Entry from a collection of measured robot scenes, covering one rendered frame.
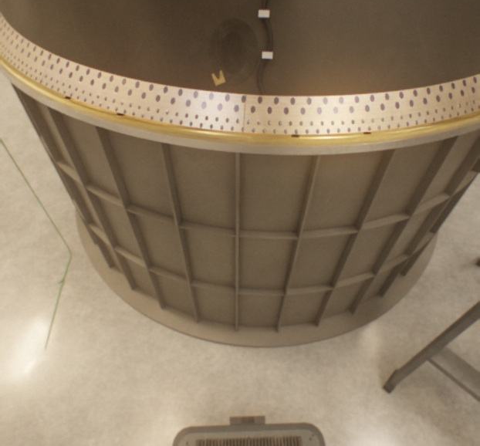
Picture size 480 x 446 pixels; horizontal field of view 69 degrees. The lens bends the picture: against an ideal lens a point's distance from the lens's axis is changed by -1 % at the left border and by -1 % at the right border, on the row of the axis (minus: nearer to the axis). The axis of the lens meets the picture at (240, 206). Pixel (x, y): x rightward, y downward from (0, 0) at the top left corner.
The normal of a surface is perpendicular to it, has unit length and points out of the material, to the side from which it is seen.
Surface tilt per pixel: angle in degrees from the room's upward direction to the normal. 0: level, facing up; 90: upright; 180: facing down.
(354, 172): 90
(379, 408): 0
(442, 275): 0
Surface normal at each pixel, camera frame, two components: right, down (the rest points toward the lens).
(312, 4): 0.03, 0.36
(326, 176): 0.12, 0.75
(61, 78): -0.36, -0.04
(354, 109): 0.10, 0.04
